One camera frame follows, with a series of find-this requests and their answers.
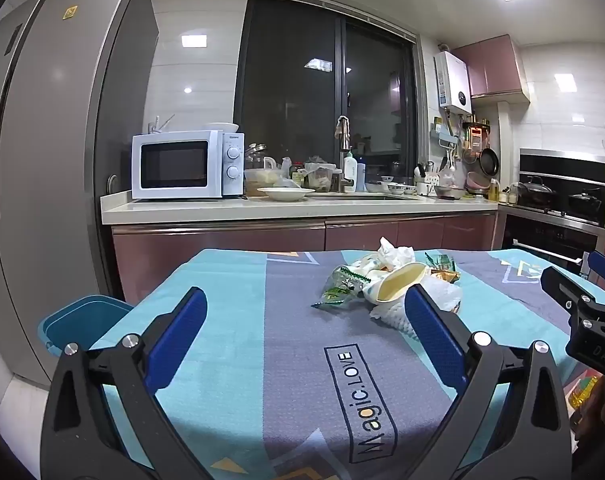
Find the black cooking pot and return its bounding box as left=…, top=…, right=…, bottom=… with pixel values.
left=567, top=189, right=603, bottom=221

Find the white foam fruit net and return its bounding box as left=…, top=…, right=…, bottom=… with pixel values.
left=370, top=302, right=423, bottom=343

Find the person's right hand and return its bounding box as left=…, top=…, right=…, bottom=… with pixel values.
left=573, top=377, right=605, bottom=441

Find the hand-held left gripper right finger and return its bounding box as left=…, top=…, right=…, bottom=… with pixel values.
left=404, top=283, right=576, bottom=480

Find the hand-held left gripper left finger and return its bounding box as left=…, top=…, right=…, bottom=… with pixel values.
left=40, top=286, right=209, bottom=480

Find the grey refrigerator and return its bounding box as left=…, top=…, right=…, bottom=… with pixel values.
left=0, top=0, right=160, bottom=388

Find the grey-blue wall rack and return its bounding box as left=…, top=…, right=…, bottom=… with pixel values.
left=430, top=117, right=461, bottom=147

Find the stack of pink bowls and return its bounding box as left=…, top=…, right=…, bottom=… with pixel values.
left=465, top=172, right=491, bottom=196

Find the white utensil holder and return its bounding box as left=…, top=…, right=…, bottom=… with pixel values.
left=415, top=162, right=441, bottom=197

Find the metal kitchen faucet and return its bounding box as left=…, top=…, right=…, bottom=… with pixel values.
left=336, top=116, right=356, bottom=193

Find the small green wrapper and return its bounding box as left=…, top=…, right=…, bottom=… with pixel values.
left=423, top=252, right=458, bottom=273

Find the plastic food container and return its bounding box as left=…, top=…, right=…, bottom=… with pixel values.
left=244, top=167, right=283, bottom=197

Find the clear plastic bag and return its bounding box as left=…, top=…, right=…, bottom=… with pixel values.
left=305, top=162, right=338, bottom=193

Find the dark kitchen window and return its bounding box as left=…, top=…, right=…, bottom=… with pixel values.
left=234, top=0, right=418, bottom=181

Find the white kitchen countertop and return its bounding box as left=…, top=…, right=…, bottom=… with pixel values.
left=101, top=192, right=501, bottom=226

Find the black range hood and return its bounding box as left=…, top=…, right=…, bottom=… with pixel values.
left=519, top=147, right=605, bottom=186

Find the white paper cup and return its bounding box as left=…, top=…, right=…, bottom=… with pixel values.
left=363, top=261, right=428, bottom=306

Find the pink wall cabinet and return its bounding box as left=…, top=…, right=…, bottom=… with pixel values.
left=453, top=34, right=529, bottom=106

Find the blue trash bin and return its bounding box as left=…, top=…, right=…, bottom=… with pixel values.
left=37, top=295, right=136, bottom=361

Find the white paper towel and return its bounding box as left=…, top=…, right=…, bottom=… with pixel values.
left=423, top=277, right=463, bottom=313

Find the steel kitchen sink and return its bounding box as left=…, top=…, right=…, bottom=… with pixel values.
left=310, top=191, right=418, bottom=202

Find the white water heater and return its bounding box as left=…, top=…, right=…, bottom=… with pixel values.
left=435, top=51, right=473, bottom=113

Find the blue printed tablecloth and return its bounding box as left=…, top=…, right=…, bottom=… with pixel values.
left=90, top=247, right=605, bottom=480

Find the black built-in oven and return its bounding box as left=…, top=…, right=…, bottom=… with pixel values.
left=501, top=210, right=605, bottom=276

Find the white pump bottle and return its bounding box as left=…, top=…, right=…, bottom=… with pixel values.
left=343, top=152, right=358, bottom=192

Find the copper hanging rack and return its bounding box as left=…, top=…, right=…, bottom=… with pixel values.
left=460, top=115, right=491, bottom=163

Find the white shallow plate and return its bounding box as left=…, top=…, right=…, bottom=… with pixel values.
left=257, top=186, right=316, bottom=203

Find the black wok with lid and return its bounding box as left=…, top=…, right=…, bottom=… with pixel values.
left=517, top=176, right=558, bottom=207

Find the white microwave oven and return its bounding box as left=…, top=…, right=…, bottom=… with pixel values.
left=131, top=130, right=246, bottom=200

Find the black frying pan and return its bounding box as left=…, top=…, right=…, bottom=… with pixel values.
left=477, top=147, right=501, bottom=175

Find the gold foil wrapper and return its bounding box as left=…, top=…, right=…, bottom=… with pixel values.
left=427, top=267, right=461, bottom=286

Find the white crumpled tissue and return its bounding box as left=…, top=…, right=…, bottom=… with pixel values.
left=377, top=237, right=417, bottom=266

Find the glass jar with lid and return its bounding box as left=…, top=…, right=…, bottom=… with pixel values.
left=245, top=144, right=268, bottom=170

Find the clear green snack wrapper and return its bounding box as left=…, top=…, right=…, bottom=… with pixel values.
left=310, top=262, right=378, bottom=309

